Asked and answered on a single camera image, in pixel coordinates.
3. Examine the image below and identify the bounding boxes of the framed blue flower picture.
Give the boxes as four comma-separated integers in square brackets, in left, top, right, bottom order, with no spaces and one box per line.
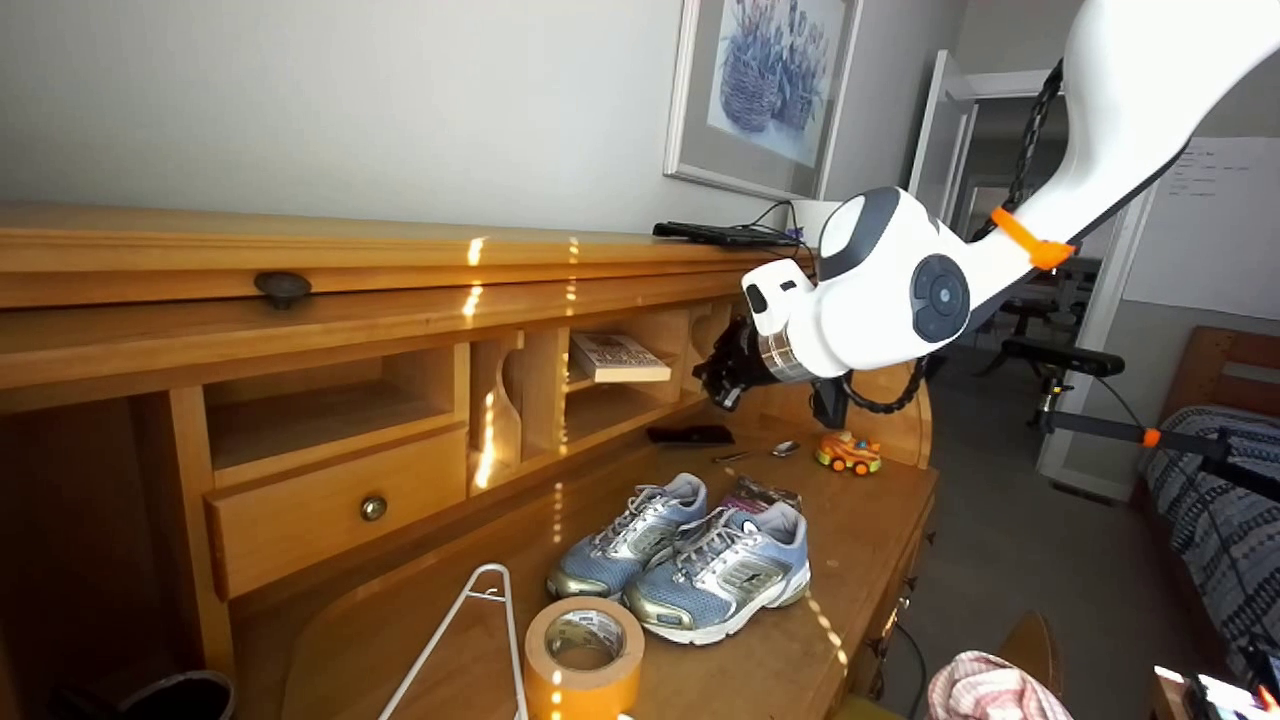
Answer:
[659,0,870,206]

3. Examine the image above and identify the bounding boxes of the red white checked towel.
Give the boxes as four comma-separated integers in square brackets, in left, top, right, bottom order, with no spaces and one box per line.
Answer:
[924,647,1077,720]

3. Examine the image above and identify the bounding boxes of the wooden chair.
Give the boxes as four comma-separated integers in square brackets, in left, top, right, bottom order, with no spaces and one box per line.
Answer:
[991,609,1072,696]

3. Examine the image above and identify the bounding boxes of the black rolltop handle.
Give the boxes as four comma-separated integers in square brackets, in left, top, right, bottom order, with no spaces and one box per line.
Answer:
[252,268,317,312]

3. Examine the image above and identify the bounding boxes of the black boom arm orange joints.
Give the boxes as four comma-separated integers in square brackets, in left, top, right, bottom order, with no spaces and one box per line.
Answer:
[997,336,1280,503]

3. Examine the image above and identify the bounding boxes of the bed with striped blanket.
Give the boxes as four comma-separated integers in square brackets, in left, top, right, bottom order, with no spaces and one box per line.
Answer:
[1140,322,1280,672]

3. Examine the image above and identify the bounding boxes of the wooden drawer brass knob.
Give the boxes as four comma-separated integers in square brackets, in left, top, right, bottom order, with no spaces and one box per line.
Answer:
[206,424,474,601]

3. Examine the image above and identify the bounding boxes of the purple paperback book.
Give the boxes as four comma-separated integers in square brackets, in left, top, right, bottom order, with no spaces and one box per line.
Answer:
[717,477,806,519]

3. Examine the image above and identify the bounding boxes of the blue white sneaker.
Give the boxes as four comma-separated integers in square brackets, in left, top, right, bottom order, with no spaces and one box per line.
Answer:
[543,472,717,603]
[622,494,817,651]

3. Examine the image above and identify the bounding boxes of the orange cable clamp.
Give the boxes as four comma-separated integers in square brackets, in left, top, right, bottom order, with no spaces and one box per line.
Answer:
[990,204,1077,277]

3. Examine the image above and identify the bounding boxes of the orange toy car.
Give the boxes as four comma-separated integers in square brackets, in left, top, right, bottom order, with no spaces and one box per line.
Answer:
[812,432,889,481]

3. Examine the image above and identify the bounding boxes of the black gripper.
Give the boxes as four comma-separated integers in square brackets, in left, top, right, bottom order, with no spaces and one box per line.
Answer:
[694,315,783,416]

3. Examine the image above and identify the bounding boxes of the white door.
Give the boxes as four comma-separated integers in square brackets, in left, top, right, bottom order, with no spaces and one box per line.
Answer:
[899,46,986,232]

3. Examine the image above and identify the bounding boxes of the wooden roll-top desk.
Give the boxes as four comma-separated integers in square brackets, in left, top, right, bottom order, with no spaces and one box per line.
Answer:
[0,198,943,720]

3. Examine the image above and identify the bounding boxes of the white wire hanger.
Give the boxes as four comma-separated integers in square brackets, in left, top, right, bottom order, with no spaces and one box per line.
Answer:
[378,559,535,720]

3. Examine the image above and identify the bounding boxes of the tan tape roll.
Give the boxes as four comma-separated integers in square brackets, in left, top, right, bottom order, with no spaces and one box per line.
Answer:
[520,595,654,720]

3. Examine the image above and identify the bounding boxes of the black bin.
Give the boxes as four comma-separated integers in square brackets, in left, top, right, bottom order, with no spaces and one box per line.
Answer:
[115,668,241,720]

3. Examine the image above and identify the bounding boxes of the black remote control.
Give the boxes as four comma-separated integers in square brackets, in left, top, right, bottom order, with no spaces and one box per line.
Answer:
[646,420,739,448]

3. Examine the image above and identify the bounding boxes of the whiteboard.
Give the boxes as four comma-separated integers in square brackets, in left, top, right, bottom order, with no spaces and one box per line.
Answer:
[1126,123,1280,322]

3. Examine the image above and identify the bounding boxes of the black keyboard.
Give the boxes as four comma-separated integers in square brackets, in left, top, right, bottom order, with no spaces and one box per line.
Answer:
[654,217,812,257]

